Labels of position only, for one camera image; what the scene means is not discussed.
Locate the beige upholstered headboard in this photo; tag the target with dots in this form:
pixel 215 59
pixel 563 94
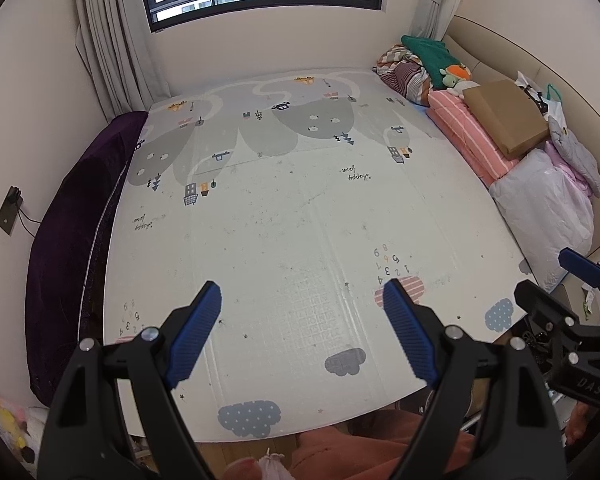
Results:
pixel 491 57

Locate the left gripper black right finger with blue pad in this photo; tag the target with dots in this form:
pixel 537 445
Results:
pixel 518 435

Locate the striped folded blanket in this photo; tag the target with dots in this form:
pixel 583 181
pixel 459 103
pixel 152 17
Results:
pixel 403 72

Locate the grey padded jacket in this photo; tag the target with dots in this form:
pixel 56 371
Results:
pixel 578 157

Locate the paper tag on cabinet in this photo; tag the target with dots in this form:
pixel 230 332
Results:
pixel 589 303

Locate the printed foam play mat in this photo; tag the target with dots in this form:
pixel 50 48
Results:
pixel 301 196

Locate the green plush toy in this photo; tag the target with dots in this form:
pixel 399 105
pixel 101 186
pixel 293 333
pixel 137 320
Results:
pixel 454 74

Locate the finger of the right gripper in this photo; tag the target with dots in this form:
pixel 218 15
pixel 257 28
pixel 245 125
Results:
pixel 579 266
pixel 549 321

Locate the green folded sweater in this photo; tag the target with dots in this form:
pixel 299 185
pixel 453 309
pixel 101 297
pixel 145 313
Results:
pixel 433 54

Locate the pink striped folded quilt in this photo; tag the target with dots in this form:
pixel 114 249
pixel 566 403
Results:
pixel 453 117

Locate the white bagged duvet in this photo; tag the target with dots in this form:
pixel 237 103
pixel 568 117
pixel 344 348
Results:
pixel 546 213

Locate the person right hand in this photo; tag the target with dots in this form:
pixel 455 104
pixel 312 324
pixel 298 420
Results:
pixel 580 416

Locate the grey curtain left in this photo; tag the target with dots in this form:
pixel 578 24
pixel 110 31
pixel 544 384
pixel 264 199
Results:
pixel 114 42

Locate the black wall switch plate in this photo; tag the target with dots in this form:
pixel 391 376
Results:
pixel 10 209

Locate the white shopping bag green handle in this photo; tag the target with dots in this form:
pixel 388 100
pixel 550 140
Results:
pixel 547 99

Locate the dark purple velvet blanket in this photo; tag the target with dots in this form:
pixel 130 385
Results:
pixel 61 250

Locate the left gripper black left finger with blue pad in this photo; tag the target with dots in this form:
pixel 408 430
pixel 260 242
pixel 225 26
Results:
pixel 85 435

